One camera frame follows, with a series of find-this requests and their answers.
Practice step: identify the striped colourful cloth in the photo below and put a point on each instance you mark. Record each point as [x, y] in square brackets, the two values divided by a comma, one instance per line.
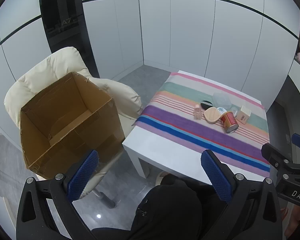
[180, 120]

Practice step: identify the black round compact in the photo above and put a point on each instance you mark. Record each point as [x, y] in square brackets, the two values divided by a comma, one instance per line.
[207, 104]

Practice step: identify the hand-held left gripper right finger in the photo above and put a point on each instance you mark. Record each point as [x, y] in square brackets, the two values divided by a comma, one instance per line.
[216, 177]

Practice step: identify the white round tin green print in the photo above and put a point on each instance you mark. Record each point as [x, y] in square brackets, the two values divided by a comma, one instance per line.
[222, 110]

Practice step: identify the brown cardboard box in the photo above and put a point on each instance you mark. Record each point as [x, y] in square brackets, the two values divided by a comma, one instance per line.
[65, 120]

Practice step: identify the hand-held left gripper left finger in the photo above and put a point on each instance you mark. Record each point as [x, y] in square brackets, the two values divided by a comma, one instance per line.
[83, 175]

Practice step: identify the cream padded chair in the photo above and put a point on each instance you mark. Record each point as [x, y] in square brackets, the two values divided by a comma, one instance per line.
[45, 67]

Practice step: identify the black glass cabinet panel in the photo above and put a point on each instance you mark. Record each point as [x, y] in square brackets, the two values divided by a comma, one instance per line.
[62, 25]

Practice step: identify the clear plastic box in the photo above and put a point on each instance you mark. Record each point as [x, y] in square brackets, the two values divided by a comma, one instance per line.
[221, 100]

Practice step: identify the white table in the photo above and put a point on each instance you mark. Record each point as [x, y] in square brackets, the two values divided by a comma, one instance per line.
[155, 152]

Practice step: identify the small white carton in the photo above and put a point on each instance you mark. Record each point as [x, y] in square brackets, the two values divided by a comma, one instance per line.
[243, 116]

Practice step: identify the red metal can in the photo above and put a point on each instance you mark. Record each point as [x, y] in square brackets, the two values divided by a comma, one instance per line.
[228, 122]

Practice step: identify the person's black trouser legs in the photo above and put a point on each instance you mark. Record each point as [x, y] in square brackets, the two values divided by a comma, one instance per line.
[170, 212]

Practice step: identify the person's right hand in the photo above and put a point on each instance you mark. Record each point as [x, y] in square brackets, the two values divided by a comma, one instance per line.
[296, 220]

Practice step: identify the beige slipper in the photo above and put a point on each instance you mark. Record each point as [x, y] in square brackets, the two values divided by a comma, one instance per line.
[161, 176]

